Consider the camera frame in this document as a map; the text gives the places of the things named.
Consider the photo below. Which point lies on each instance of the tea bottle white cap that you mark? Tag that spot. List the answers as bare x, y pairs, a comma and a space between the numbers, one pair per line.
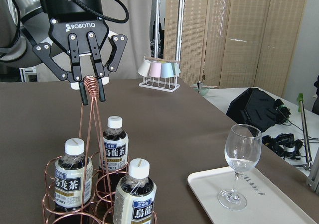
116, 144
73, 177
135, 195

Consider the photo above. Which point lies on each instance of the clear wine glass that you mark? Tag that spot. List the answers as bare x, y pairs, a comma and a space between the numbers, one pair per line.
242, 152

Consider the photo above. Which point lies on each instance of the cream rabbit tray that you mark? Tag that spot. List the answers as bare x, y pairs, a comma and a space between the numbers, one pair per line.
266, 204

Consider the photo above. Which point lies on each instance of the copper wire bottle basket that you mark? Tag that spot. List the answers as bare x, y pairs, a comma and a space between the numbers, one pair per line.
99, 208

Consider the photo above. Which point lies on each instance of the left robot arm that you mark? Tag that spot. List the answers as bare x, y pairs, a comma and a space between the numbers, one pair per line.
23, 24

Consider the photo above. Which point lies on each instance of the light blue cup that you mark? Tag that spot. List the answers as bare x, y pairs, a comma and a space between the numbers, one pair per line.
166, 70

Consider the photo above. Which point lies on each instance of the white wire cup rack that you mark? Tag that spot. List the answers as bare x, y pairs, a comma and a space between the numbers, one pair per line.
162, 84

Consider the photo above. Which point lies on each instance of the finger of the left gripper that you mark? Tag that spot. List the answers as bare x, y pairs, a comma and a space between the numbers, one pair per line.
101, 90
83, 93

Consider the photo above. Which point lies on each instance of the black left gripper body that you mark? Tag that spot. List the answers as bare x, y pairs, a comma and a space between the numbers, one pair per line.
78, 28

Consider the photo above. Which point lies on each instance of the green cup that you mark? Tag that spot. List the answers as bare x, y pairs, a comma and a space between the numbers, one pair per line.
176, 69

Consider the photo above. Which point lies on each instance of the steel cocktail jigger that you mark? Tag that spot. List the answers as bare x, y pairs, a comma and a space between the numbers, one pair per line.
199, 85

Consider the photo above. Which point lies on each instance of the cream cup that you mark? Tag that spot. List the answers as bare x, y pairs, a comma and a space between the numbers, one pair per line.
143, 70

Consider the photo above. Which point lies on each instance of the pink cup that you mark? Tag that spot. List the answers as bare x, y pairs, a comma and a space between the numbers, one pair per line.
155, 69

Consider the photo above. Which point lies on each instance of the black device on side table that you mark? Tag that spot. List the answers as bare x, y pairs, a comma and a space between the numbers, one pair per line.
257, 108

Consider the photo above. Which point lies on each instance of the green leaf shaped dish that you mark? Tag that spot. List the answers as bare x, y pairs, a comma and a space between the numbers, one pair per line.
204, 88

